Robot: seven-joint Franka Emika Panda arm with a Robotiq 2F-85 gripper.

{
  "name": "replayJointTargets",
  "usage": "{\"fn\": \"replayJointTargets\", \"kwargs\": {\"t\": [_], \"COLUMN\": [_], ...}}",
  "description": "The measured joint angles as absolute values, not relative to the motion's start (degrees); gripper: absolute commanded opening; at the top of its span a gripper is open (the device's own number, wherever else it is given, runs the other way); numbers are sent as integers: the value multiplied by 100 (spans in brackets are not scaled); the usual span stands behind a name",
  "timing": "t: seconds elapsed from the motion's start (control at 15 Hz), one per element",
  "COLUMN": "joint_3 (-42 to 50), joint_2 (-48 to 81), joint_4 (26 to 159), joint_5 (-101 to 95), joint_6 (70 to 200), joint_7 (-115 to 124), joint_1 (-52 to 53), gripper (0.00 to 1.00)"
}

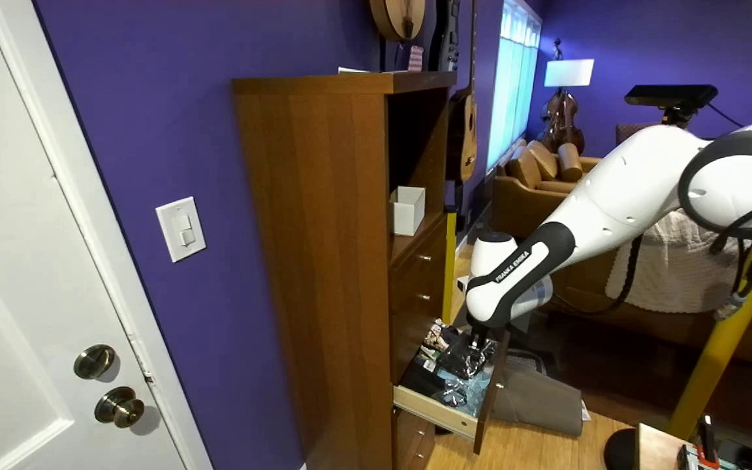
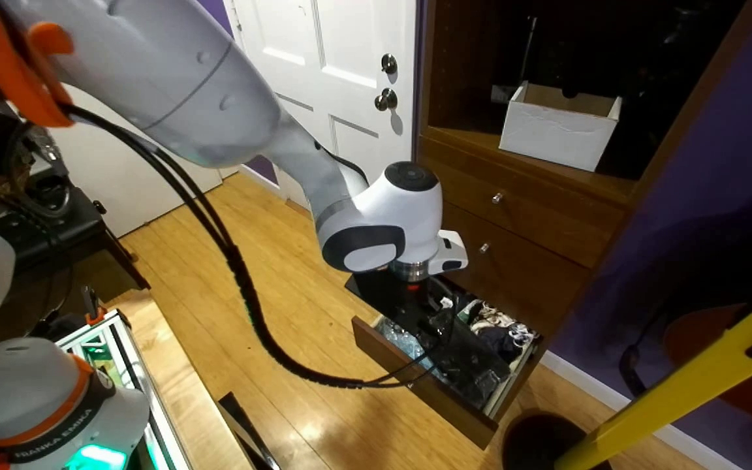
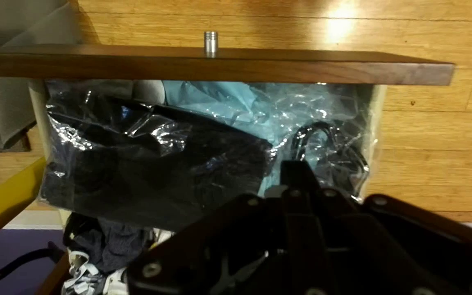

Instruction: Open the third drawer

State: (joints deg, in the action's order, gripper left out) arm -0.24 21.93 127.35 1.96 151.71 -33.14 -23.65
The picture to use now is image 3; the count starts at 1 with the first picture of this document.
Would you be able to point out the dark navy cloth bundle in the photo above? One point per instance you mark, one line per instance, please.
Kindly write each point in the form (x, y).
(110, 247)

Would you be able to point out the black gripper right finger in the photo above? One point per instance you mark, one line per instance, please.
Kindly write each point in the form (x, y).
(389, 252)

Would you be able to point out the brown wooden drawer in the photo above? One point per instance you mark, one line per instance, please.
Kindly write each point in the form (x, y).
(246, 67)

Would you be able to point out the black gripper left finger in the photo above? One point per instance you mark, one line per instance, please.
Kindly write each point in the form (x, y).
(237, 252)

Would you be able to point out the teal item in plastic bag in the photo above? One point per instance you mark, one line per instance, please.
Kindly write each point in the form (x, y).
(237, 109)

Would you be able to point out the black clothing in plastic bag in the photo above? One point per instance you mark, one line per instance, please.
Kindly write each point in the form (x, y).
(138, 165)

